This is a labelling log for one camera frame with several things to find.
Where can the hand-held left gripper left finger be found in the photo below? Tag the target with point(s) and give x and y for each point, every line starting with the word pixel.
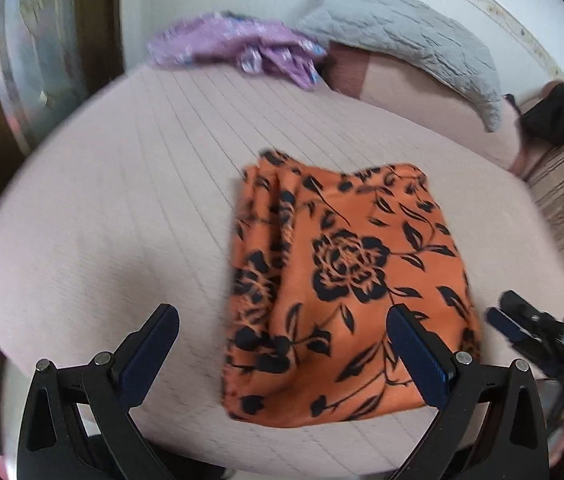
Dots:
pixel 154 345

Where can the black cloth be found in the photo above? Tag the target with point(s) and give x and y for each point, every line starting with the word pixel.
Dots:
pixel 561 110

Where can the grey quilted pillow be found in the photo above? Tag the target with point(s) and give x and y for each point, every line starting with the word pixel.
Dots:
pixel 411 40

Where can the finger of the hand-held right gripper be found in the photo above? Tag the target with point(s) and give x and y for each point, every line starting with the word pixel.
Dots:
pixel 529 310
pixel 506 325

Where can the long pink pillow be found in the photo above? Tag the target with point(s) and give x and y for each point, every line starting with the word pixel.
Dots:
pixel 441 115

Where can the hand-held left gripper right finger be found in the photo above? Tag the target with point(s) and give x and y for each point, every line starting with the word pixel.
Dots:
pixel 414 350

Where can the purple printed cloth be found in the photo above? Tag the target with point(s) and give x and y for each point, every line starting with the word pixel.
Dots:
pixel 242 42

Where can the wooden wardrobe with mirror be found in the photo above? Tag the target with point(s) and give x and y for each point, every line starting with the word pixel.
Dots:
pixel 37 60

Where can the orange black floral garment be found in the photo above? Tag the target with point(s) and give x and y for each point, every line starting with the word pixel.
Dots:
pixel 341 280

